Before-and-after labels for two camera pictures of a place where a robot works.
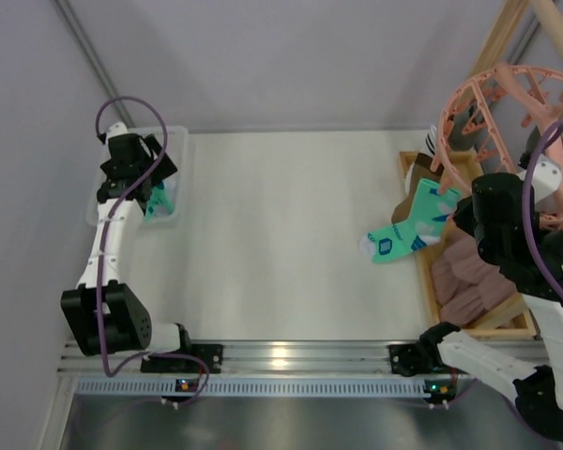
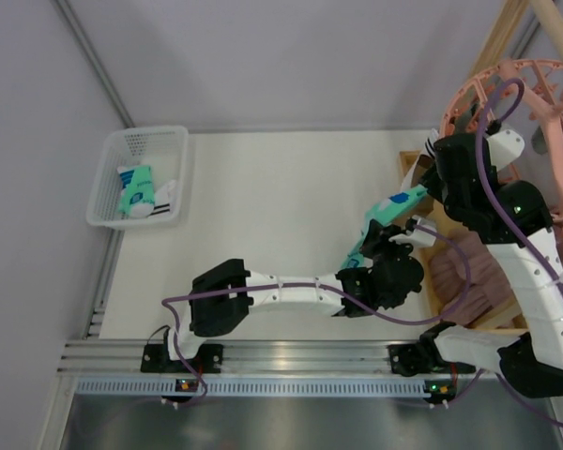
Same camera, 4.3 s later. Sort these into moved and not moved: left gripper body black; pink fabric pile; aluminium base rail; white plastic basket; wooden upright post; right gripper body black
Moved: right gripper body black; left gripper body black
Not moved: wooden upright post; white plastic basket; aluminium base rail; pink fabric pile
